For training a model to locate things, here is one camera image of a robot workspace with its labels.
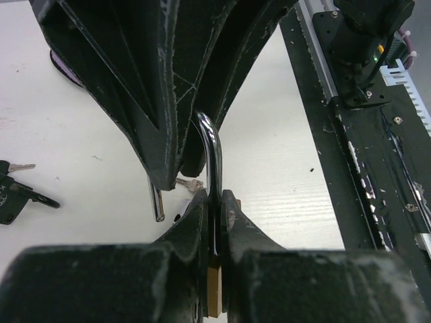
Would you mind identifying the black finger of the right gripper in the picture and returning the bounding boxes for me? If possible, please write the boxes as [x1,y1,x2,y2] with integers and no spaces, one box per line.
[181,1,295,177]
[33,1,193,190]

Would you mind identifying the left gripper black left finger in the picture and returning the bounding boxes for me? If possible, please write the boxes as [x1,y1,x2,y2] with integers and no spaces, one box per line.
[1,190,208,322]

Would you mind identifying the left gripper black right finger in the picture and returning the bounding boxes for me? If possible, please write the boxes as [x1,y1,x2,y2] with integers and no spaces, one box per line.
[220,190,430,322]

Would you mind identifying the long-shackle brass padlock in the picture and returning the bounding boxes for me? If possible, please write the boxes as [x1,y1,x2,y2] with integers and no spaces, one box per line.
[151,112,222,322]

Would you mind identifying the purple cloth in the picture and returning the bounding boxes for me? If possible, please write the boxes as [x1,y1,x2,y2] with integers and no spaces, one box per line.
[49,50,83,88]

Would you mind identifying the black padlock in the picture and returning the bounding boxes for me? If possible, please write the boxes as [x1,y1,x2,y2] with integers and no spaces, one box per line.
[1,174,61,225]

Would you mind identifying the silver cable lock keys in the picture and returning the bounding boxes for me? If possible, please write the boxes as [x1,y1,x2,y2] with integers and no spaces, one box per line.
[176,178,204,194]

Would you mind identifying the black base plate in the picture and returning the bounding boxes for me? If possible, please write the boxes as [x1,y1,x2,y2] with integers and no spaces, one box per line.
[281,1,430,256]

